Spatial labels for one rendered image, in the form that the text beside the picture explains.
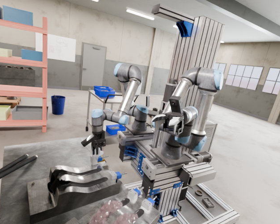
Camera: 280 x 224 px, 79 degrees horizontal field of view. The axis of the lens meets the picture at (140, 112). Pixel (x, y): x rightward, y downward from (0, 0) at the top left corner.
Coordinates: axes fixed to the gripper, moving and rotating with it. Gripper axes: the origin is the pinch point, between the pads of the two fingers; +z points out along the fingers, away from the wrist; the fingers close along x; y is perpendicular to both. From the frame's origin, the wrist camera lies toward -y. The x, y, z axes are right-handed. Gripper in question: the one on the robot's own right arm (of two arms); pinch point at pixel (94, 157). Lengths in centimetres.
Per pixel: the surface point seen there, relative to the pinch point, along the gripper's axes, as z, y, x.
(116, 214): 8.4, -5.9, -45.9
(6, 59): -68, -52, 262
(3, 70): -36, -73, 624
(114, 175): 5.0, 5.2, -20.8
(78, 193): 5.1, -18.9, -25.2
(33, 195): 6.9, -39.6, -11.6
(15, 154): 7, -48, 47
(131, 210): 13.0, 4.5, -43.8
